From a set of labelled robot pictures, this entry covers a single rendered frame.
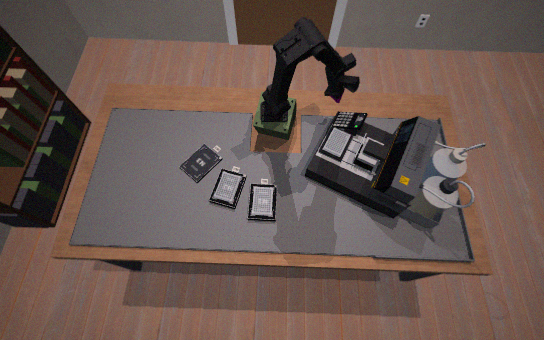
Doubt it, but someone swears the white bottle with black cap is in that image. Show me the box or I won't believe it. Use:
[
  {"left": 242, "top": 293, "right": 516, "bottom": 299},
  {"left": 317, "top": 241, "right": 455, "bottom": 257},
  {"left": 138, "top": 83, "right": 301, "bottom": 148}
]
[{"left": 408, "top": 176, "right": 458, "bottom": 219}]

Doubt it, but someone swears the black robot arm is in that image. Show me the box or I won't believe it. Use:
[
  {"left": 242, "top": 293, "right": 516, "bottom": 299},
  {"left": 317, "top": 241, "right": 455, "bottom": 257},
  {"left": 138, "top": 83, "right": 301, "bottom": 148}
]
[{"left": 261, "top": 17, "right": 360, "bottom": 122}]

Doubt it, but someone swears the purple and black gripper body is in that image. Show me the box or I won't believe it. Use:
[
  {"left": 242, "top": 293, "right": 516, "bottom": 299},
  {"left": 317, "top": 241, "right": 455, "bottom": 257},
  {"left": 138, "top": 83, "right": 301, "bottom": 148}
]
[{"left": 324, "top": 77, "right": 345, "bottom": 99}]

